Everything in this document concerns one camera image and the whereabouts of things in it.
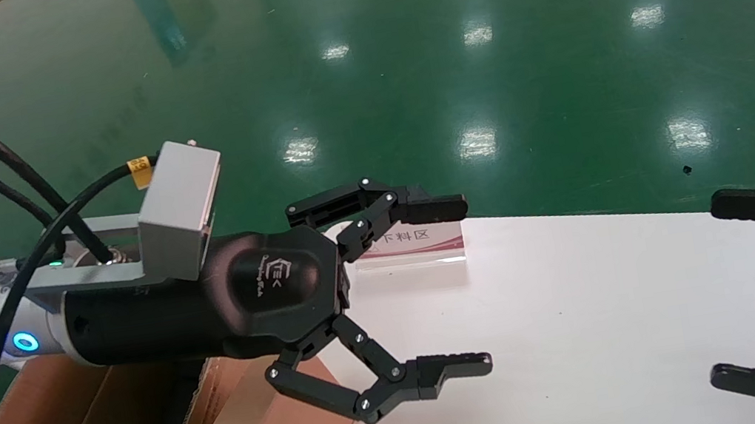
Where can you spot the silver camera mounting bracket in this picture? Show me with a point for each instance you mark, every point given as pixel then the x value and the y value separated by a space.
pixel 95 275

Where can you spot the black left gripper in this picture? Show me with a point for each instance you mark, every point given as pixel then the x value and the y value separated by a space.
pixel 269 288

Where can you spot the clear acrylic table sign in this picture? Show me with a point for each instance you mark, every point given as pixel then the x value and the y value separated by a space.
pixel 427 245

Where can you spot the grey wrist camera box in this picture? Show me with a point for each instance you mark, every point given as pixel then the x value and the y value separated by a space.
pixel 181 196

